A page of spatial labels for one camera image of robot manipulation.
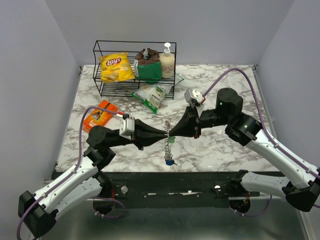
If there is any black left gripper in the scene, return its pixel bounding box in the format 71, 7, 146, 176
107, 118, 168, 151

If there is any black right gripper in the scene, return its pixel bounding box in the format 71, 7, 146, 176
168, 103, 230, 139

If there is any green key tag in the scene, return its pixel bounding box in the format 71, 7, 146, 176
168, 136, 175, 144

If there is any metal disc keyring organizer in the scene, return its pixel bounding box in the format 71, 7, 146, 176
164, 120, 173, 160

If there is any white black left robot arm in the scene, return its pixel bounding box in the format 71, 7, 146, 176
17, 118, 167, 238

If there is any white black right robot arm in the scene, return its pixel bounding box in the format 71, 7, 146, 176
169, 88, 320, 212

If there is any blue key tag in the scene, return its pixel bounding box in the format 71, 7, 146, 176
165, 159, 176, 166

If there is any green white snack pouch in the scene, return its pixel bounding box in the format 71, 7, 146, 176
131, 84, 172, 114

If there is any green white card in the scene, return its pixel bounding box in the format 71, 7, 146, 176
175, 73, 185, 84

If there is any orange razor box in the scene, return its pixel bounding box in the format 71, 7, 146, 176
82, 100, 118, 133

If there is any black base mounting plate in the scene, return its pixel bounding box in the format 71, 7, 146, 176
51, 171, 292, 210

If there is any cream soap pump bottle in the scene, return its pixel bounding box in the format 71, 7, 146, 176
159, 42, 175, 79

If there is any green brown coffee bag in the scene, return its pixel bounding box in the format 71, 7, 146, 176
133, 47, 162, 82

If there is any yellow Lays chips bag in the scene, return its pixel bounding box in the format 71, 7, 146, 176
98, 52, 135, 83

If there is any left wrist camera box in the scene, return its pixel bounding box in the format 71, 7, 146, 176
116, 112, 135, 140

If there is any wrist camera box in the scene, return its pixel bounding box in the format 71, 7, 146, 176
184, 89, 206, 108
116, 112, 135, 140

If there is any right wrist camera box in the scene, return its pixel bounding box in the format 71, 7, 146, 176
184, 89, 206, 108

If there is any black wire shelf rack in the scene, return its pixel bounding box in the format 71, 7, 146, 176
92, 40, 176, 99

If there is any aluminium frame rail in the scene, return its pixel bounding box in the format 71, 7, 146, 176
39, 177, 306, 202

